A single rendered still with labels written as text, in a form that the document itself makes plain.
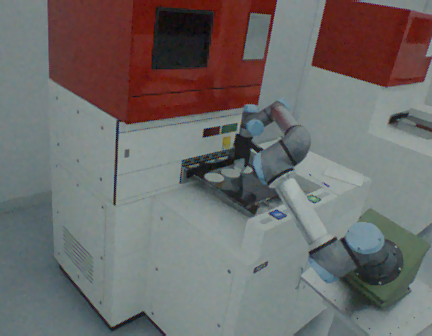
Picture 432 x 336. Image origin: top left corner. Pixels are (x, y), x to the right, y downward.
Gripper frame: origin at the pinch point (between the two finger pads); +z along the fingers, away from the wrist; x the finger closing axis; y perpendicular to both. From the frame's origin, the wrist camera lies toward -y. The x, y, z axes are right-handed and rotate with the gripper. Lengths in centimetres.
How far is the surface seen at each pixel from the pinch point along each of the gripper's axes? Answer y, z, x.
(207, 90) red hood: 24.8, -42.0, 3.4
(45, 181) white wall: 127, 78, -107
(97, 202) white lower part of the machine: 72, 15, 14
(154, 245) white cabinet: 44, 35, 20
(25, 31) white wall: 134, -36, -107
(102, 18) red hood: 71, -69, 9
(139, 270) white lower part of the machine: 50, 52, 20
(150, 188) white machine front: 48, 4, 16
